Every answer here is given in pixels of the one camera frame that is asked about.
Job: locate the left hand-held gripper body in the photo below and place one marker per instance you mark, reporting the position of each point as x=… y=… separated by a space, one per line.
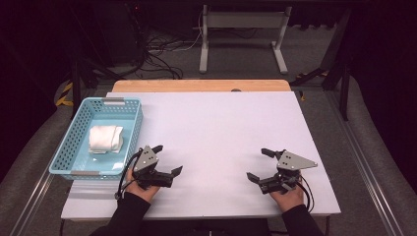
x=146 y=160

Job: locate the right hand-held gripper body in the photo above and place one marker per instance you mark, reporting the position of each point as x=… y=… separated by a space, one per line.
x=290 y=161

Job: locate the person's left hand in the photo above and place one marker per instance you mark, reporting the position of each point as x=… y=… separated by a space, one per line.
x=141 y=191

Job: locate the person's right hand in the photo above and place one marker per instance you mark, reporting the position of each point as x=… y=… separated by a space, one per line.
x=289 y=199

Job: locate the folded white towel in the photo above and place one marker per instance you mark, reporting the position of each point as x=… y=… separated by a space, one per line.
x=105 y=139

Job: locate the white table board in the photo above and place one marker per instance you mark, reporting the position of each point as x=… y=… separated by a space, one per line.
x=216 y=131

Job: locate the light blue perforated plastic basket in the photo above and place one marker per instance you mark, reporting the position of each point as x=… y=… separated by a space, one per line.
x=82 y=164

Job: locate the black metal stand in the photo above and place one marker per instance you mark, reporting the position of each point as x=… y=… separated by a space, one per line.
x=337 y=65
x=76 y=85

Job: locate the yellow and black striped tape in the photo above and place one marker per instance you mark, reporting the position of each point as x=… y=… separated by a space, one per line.
x=64 y=95

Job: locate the dark equipment cabinet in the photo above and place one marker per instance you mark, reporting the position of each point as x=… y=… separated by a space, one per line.
x=126 y=32

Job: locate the aluminium floor rail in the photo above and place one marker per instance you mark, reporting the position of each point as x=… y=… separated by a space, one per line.
x=367 y=164
x=31 y=206

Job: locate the white metal stand frame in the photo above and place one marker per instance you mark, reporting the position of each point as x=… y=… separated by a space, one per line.
x=242 y=19

